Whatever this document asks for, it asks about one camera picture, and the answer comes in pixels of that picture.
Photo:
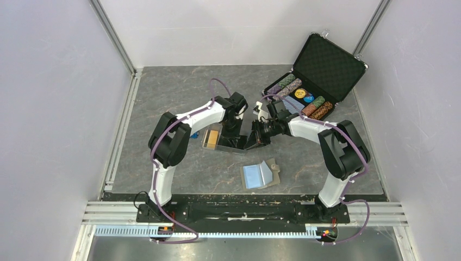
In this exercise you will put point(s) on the blue playing card deck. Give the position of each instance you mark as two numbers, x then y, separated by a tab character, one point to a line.
292	105

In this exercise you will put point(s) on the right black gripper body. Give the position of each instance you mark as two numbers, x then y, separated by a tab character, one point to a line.
265	131

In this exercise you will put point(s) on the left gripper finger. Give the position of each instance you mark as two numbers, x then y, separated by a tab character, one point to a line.
238	143
225	142

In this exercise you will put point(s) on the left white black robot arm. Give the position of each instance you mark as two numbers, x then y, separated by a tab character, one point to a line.
170	138

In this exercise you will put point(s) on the blue dealer chip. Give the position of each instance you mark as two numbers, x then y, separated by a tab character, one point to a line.
308	99

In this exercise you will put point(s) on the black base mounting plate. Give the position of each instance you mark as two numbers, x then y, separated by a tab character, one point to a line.
210	213

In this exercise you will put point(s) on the orange blue small object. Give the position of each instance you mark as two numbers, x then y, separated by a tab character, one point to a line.
195	135

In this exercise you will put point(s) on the black poker chip case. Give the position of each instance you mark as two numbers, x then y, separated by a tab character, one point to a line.
326	70

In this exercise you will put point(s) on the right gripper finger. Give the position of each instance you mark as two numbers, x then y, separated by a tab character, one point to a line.
254	144
252	140

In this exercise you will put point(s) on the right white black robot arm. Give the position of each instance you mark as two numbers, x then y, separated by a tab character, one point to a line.
344	152

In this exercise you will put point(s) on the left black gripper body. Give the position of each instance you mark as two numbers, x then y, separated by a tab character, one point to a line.
232	129

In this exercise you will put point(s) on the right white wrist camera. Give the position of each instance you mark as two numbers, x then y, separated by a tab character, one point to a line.
260	110

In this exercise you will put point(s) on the green poker chip row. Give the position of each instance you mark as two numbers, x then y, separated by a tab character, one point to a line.
286	80

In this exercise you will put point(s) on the yellow dealer chip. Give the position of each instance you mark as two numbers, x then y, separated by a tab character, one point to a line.
300	93

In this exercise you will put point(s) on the aluminium frame rail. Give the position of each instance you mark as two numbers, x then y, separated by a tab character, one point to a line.
103	78

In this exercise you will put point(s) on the purple poker chip row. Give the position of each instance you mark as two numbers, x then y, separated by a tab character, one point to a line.
276	90

